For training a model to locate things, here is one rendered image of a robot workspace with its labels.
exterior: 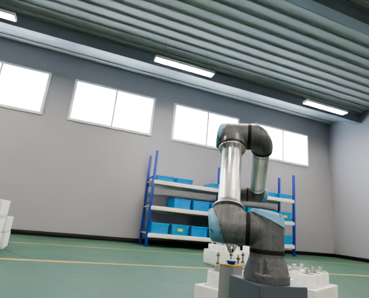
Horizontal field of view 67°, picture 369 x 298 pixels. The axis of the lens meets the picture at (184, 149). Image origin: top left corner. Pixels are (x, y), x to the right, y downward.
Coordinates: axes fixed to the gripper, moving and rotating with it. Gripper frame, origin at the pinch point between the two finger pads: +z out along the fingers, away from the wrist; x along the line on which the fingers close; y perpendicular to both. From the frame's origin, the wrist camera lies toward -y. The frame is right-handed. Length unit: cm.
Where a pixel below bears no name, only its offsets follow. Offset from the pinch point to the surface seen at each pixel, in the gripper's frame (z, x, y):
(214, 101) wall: -340, -196, 508
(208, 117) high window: -288, -179, 502
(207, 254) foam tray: 24, -83, 224
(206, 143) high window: -218, -178, 502
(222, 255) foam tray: 21, -92, 197
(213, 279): 13.3, 13.8, -8.5
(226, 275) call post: 7.0, 19.0, -32.4
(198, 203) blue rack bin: -58, -145, 432
